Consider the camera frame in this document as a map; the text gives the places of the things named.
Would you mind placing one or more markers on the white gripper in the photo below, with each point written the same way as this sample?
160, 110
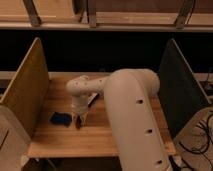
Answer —
79, 106

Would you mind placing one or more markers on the dark red pepper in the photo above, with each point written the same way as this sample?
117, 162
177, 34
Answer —
78, 122

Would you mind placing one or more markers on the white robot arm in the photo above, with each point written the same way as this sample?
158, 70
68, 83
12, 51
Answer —
127, 94

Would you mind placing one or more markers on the blue sponge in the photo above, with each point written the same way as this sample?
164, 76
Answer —
64, 119

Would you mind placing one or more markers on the black and white box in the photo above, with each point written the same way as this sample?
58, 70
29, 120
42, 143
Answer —
92, 99

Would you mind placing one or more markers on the left wooden divider panel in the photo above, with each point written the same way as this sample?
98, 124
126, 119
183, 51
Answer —
23, 99

